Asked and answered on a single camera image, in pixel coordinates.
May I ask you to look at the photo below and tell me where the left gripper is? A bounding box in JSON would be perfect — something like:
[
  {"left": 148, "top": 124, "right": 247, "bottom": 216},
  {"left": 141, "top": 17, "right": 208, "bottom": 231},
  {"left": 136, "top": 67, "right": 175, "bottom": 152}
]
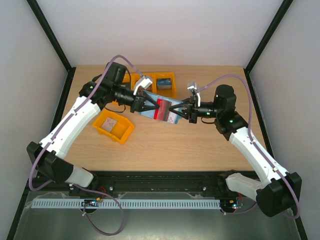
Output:
[{"left": 112, "top": 85, "right": 159, "bottom": 113}]

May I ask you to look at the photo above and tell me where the teal leather card holder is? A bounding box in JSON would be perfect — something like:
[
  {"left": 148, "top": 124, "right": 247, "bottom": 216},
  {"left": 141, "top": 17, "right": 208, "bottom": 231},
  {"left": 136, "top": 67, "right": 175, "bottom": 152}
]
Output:
[{"left": 138, "top": 90, "right": 183, "bottom": 124}]

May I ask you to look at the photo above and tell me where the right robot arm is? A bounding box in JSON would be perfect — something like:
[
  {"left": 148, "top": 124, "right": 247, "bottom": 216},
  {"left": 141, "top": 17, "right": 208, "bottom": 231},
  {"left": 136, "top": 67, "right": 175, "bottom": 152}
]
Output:
[{"left": 169, "top": 84, "right": 302, "bottom": 218}]

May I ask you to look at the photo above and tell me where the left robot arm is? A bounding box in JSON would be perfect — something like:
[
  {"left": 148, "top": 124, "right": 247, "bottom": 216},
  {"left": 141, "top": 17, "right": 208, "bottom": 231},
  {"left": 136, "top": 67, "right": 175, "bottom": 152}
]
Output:
[{"left": 27, "top": 61, "right": 159, "bottom": 188}]

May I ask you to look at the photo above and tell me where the blue card stack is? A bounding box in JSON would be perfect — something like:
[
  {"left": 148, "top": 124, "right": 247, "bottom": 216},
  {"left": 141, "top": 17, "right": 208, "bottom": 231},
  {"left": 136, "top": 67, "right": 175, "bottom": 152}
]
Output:
[{"left": 156, "top": 78, "right": 172, "bottom": 90}]

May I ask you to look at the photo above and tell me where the pink card in loose bin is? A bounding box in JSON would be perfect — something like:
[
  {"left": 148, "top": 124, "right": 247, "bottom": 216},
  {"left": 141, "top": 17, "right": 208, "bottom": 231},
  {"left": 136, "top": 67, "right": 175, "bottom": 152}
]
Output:
[{"left": 101, "top": 117, "right": 117, "bottom": 133}]

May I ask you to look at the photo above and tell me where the middle yellow bin in row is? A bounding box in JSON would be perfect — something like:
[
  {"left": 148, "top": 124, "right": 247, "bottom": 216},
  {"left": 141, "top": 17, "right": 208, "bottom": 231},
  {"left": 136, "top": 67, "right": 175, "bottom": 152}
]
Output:
[{"left": 130, "top": 72, "right": 156, "bottom": 93}]

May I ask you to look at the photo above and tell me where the right yellow bin in row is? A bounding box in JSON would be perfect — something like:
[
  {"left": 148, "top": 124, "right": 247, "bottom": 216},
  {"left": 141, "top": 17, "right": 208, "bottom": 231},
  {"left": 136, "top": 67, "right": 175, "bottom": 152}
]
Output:
[{"left": 152, "top": 72, "right": 177, "bottom": 99}]

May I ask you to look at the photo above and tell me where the loose yellow bin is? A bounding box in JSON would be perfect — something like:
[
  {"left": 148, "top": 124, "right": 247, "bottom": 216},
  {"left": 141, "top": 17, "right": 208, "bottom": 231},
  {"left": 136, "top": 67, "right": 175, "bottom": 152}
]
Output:
[{"left": 92, "top": 109, "right": 135, "bottom": 145}]

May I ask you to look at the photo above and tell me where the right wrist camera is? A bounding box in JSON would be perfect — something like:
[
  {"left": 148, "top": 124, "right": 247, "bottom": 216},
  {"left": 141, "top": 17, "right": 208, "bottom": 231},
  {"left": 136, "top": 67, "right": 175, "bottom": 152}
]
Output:
[{"left": 187, "top": 82, "right": 201, "bottom": 108}]

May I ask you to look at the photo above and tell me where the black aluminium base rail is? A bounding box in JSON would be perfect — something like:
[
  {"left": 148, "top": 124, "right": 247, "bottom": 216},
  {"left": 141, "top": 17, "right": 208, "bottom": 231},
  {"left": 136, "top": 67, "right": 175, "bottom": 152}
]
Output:
[{"left": 27, "top": 170, "right": 251, "bottom": 198}]

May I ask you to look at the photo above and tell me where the slotted white cable duct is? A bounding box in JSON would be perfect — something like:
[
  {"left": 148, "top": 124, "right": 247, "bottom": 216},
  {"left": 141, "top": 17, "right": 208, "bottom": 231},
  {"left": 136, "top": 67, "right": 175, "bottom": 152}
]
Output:
[{"left": 30, "top": 198, "right": 221, "bottom": 210}]

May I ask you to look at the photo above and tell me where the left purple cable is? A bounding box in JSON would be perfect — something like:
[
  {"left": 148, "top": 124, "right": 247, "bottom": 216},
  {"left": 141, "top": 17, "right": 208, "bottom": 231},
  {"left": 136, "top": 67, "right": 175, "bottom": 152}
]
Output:
[{"left": 28, "top": 54, "right": 125, "bottom": 236}]

